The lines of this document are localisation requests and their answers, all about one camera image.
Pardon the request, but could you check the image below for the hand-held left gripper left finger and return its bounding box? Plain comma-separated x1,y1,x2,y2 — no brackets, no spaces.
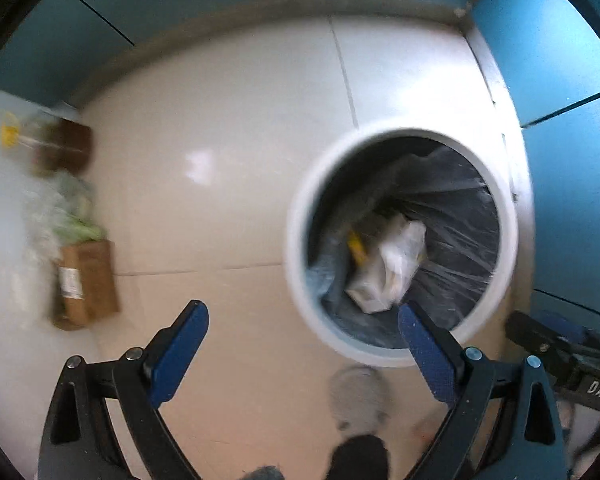
37,300,210,480

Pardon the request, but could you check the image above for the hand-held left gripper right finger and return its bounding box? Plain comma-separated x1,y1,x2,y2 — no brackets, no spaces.
397,301,571,480

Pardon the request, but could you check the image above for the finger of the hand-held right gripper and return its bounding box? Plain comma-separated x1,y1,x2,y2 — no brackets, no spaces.
540,311,600,353
505,311,563,358

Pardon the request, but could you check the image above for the white round trash bin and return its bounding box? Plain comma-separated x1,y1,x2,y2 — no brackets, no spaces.
286,127,520,368

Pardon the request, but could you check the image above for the person's grey slipper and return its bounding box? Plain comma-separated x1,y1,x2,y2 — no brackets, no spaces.
327,366,388,432

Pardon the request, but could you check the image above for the white crumpled plastic bag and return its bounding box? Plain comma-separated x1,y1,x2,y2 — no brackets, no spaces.
345,214,428,314

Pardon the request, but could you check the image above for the brown cardboard box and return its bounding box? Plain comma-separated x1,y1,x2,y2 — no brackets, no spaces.
52,239,121,331

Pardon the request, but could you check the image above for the person's black trouser leg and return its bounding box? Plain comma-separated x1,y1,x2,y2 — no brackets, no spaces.
326,435,389,480

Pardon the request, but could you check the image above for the yellow wrapper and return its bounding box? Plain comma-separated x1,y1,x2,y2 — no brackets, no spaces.
347,231,370,267

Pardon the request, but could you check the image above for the black plastic bin liner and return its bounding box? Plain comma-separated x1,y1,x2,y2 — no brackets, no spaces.
305,137,501,351

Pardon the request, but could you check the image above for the clear plastic bag with greens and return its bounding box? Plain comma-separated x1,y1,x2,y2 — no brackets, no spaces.
22,172,107,281

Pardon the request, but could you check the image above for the brown bottle with yellow cap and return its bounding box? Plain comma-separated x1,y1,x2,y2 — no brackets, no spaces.
0,114,94,177

